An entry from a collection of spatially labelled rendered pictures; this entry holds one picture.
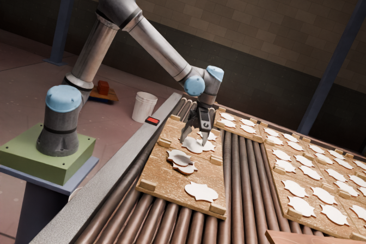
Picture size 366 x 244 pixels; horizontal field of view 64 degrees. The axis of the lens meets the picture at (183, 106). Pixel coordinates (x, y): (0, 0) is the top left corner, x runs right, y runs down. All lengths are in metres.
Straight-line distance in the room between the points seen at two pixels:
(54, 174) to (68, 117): 0.20
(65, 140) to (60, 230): 0.36
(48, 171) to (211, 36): 5.55
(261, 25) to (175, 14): 1.80
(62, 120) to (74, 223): 0.37
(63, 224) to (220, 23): 5.78
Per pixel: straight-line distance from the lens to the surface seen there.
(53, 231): 0.92
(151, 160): 1.30
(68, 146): 1.17
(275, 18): 6.52
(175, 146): 1.50
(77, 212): 0.98
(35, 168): 1.17
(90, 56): 1.18
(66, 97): 1.11
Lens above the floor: 1.55
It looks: 16 degrees down
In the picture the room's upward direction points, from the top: 19 degrees clockwise
